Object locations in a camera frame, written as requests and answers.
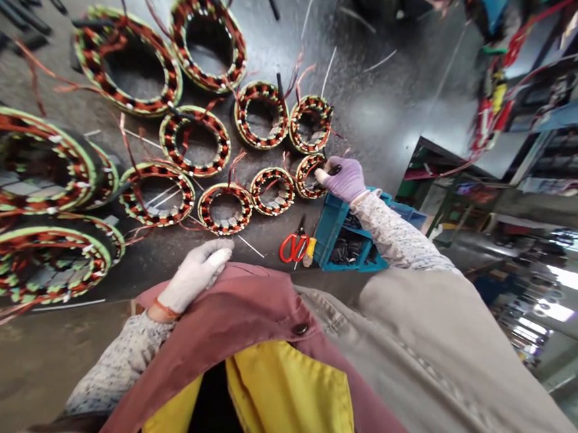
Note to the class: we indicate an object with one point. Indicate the person's left hand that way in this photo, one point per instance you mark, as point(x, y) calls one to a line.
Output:
point(194, 277)

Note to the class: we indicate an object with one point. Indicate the person's right hand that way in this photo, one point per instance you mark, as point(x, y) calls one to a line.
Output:
point(348, 177)

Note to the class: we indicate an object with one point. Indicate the person's left fingers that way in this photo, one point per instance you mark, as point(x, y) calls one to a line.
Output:
point(218, 253)

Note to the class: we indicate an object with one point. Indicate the short black insulation sleeve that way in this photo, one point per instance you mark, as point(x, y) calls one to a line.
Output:
point(334, 170)

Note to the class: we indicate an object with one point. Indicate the white plastic strip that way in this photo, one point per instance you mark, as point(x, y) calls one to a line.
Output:
point(67, 305)
point(311, 4)
point(328, 72)
point(251, 246)
point(380, 60)

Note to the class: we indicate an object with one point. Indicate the teal plastic bin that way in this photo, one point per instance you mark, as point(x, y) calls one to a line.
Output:
point(331, 223)

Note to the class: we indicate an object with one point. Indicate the pile of black sleeve pieces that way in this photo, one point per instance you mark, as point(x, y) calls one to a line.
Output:
point(348, 249)

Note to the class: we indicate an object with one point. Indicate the person's body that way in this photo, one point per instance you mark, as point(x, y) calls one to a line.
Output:
point(329, 372)

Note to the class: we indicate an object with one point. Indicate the group of copper wound stators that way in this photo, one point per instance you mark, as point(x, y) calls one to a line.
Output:
point(125, 74)

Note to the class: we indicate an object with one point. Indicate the long black tube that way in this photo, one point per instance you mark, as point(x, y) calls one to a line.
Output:
point(272, 3)

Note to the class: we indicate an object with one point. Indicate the heap of long black tubes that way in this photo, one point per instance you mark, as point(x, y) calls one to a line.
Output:
point(13, 25)

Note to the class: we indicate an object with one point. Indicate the shelf rack with parts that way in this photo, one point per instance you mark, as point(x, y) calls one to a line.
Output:
point(533, 239)

